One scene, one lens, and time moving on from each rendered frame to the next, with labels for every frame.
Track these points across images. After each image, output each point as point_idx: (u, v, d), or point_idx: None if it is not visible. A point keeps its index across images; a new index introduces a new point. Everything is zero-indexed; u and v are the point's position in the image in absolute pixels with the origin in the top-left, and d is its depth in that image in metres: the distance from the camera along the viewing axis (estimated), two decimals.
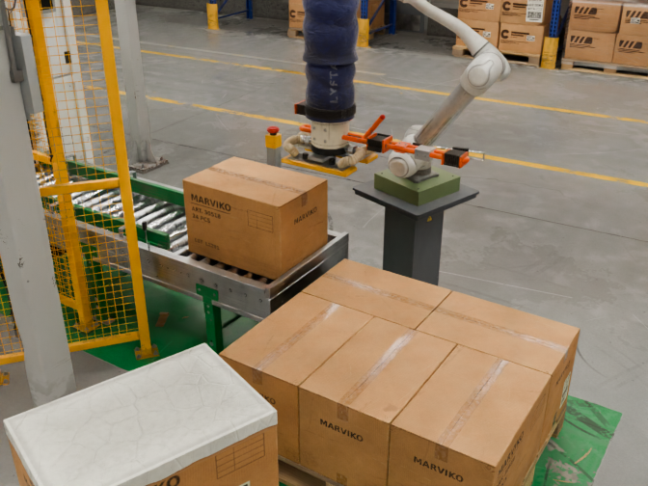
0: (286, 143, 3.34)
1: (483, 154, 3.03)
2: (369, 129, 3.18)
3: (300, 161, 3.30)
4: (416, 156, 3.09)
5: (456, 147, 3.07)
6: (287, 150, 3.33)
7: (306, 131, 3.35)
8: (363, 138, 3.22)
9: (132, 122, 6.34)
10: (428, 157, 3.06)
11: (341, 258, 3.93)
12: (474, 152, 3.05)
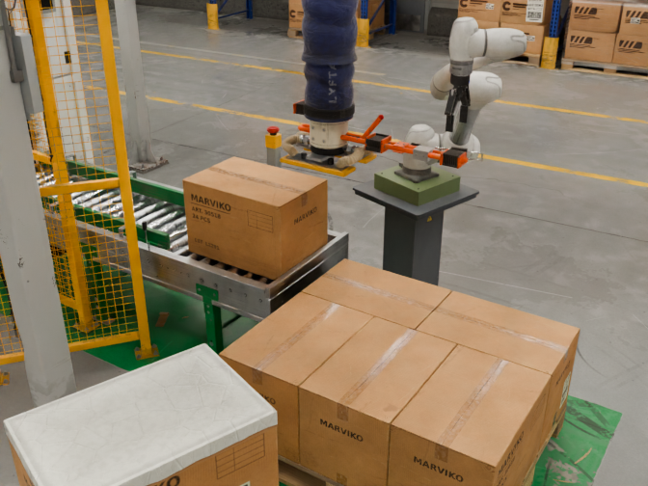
0: (284, 142, 3.35)
1: (482, 154, 3.04)
2: (368, 129, 3.19)
3: (299, 161, 3.30)
4: (414, 156, 3.09)
5: (454, 147, 3.07)
6: (286, 149, 3.33)
7: (305, 131, 3.35)
8: (362, 138, 3.22)
9: (132, 122, 6.34)
10: (426, 157, 3.06)
11: (341, 258, 3.93)
12: (472, 152, 3.05)
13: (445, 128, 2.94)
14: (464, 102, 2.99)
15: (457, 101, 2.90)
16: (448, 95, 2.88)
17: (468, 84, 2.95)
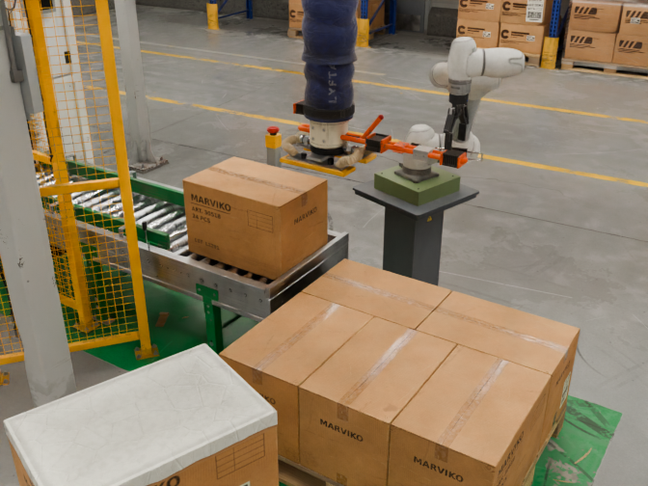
0: (284, 142, 3.35)
1: (481, 154, 3.04)
2: (368, 129, 3.19)
3: (299, 161, 3.30)
4: (414, 156, 3.09)
5: (454, 147, 3.07)
6: (286, 149, 3.33)
7: (305, 131, 3.35)
8: (362, 138, 3.22)
9: (132, 122, 6.34)
10: (426, 157, 3.06)
11: (341, 258, 3.93)
12: (472, 152, 3.05)
13: (445, 147, 2.96)
14: (462, 121, 3.02)
15: (455, 120, 2.93)
16: (446, 114, 2.90)
17: (467, 102, 2.98)
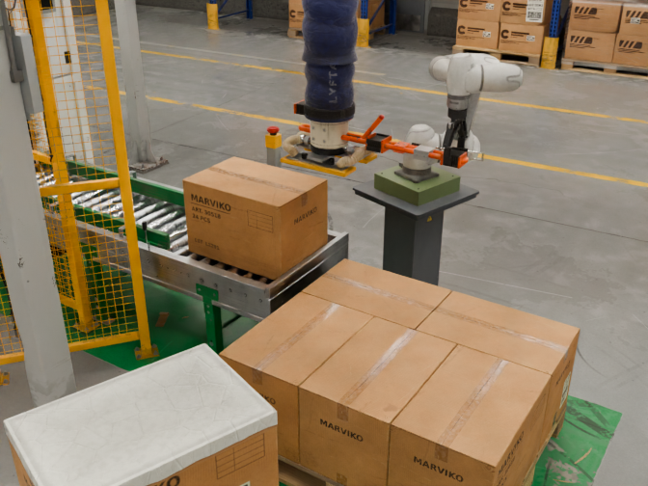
0: (285, 143, 3.34)
1: (482, 154, 3.04)
2: (369, 129, 3.19)
3: (300, 161, 3.30)
4: (415, 156, 3.09)
5: (455, 147, 3.07)
6: (287, 150, 3.33)
7: (306, 131, 3.35)
8: (363, 138, 3.22)
9: (132, 122, 6.34)
10: (427, 157, 3.06)
11: (341, 258, 3.93)
12: (473, 152, 3.05)
13: (443, 160, 3.00)
14: (461, 134, 3.06)
15: (454, 134, 2.96)
16: (445, 129, 2.94)
17: (465, 117, 3.02)
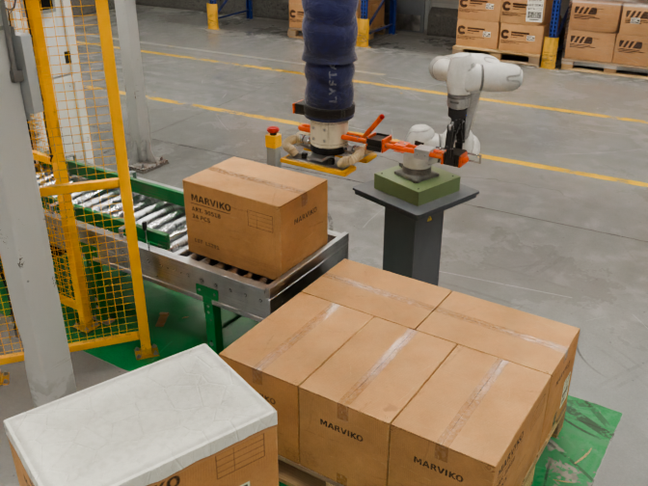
0: (285, 142, 3.35)
1: (479, 156, 3.01)
2: (369, 129, 3.19)
3: (300, 161, 3.30)
4: (415, 155, 3.10)
5: (454, 148, 3.07)
6: (287, 149, 3.34)
7: (305, 131, 3.35)
8: (363, 138, 3.23)
9: (132, 122, 6.34)
10: (428, 156, 3.07)
11: (341, 258, 3.93)
12: (472, 154, 3.03)
13: (445, 162, 3.02)
14: (459, 138, 3.05)
15: (455, 134, 2.98)
16: (446, 131, 2.95)
17: (465, 119, 3.02)
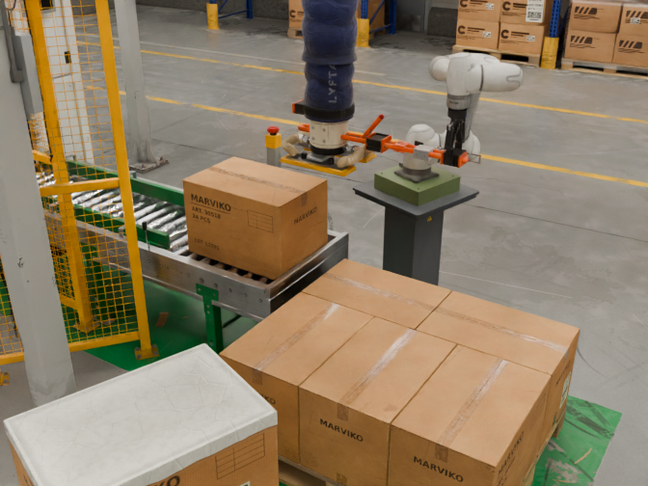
0: (284, 142, 3.35)
1: (479, 157, 3.02)
2: (368, 129, 3.19)
3: (299, 161, 3.30)
4: (415, 155, 3.10)
5: (454, 148, 3.07)
6: (286, 149, 3.34)
7: (305, 131, 3.35)
8: (362, 138, 3.23)
9: (132, 122, 6.34)
10: (427, 157, 3.07)
11: (341, 258, 3.93)
12: (471, 154, 3.03)
13: (445, 162, 3.02)
14: (459, 138, 3.05)
15: (455, 135, 2.98)
16: (446, 131, 2.95)
17: (465, 119, 3.02)
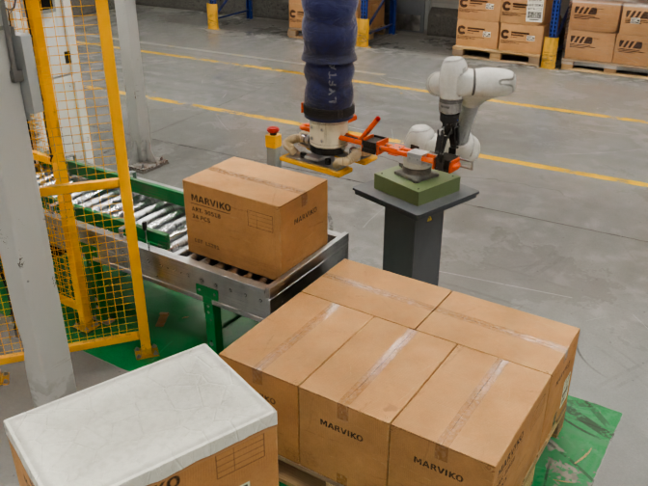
0: (285, 141, 3.37)
1: (472, 163, 2.95)
2: (365, 130, 3.17)
3: (298, 160, 3.32)
4: (408, 159, 3.06)
5: (447, 152, 3.02)
6: (286, 148, 3.35)
7: (306, 130, 3.37)
8: (359, 139, 3.21)
9: (132, 122, 6.34)
10: (419, 161, 3.03)
11: (341, 258, 3.93)
12: (464, 160, 2.97)
13: (436, 167, 2.98)
14: (452, 143, 2.99)
15: (446, 140, 2.93)
16: (437, 135, 2.90)
17: (459, 123, 2.96)
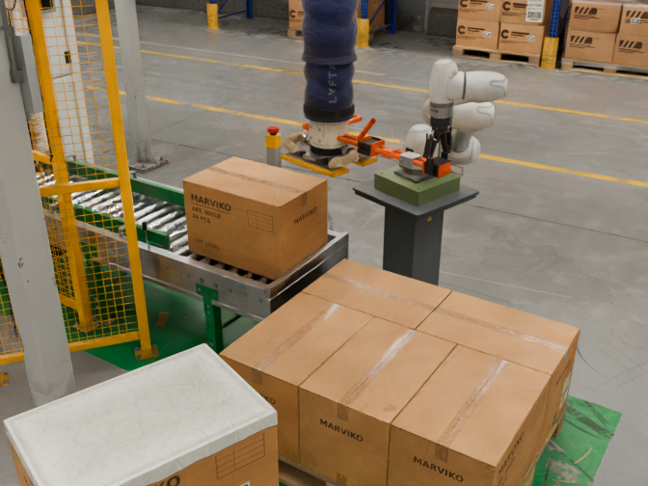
0: (286, 139, 3.39)
1: (462, 169, 2.90)
2: (362, 132, 3.16)
3: (296, 159, 3.33)
4: (400, 162, 3.03)
5: (440, 157, 2.97)
6: (286, 147, 3.37)
7: (307, 130, 3.38)
8: (356, 140, 3.20)
9: (132, 122, 6.34)
10: (412, 164, 3.00)
11: (341, 258, 3.93)
12: (454, 166, 2.92)
13: (426, 171, 2.94)
14: (445, 148, 2.95)
15: (437, 144, 2.88)
16: (425, 139, 2.86)
17: (451, 128, 2.92)
